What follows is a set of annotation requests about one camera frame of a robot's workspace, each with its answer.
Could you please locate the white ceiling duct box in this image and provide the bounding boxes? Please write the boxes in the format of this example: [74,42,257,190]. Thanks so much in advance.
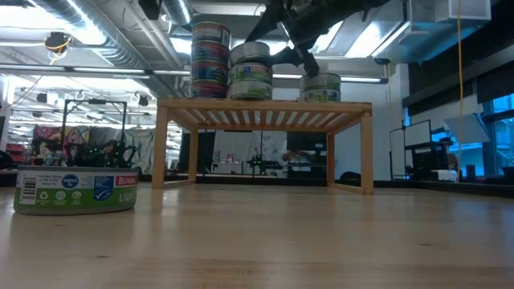
[371,0,493,65]

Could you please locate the blue lit window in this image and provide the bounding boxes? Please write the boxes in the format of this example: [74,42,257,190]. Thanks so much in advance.
[479,92,514,177]

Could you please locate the white monitor screens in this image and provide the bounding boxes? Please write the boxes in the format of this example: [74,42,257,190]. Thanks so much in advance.
[390,119,433,181]

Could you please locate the red storage bins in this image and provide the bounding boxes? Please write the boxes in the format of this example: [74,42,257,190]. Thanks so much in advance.
[6,142,27,165]

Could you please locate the black yellow cord reel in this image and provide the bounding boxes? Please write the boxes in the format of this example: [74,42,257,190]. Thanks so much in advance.
[43,31,73,55]

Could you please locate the background black robot arms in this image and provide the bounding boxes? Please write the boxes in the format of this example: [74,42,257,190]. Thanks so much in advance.
[66,138,137,169]

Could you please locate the black metal frame rig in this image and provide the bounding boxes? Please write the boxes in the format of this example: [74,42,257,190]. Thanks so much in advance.
[59,98,129,172]

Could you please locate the white tilted board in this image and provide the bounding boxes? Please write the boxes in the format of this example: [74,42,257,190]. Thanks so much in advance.
[443,112,492,145]

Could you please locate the black panel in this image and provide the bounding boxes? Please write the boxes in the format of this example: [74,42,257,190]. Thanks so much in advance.
[178,131,216,174]

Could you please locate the small white box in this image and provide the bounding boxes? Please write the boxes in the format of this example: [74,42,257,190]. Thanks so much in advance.
[429,169,459,182]

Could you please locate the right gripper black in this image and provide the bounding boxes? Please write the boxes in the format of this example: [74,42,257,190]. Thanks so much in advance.
[245,0,346,78]

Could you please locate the long ceiling light bar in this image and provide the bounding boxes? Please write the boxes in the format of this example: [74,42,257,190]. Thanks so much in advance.
[2,63,194,78]
[272,73,390,84]

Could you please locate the grey white cloth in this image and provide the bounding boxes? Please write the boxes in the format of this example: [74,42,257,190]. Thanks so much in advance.
[124,127,158,174]

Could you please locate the colourful patterned cloth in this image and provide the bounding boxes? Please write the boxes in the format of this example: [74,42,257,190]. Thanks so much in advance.
[31,124,92,168]

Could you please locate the wooden slatted shelf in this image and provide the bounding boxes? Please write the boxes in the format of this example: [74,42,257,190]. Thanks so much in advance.
[151,97,374,196]

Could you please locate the silver ceiling air duct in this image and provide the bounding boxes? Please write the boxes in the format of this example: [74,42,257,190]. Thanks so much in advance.
[34,0,194,97]

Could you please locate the black aluminium table frame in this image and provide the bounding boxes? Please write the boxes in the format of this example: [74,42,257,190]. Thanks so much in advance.
[0,168,514,198]

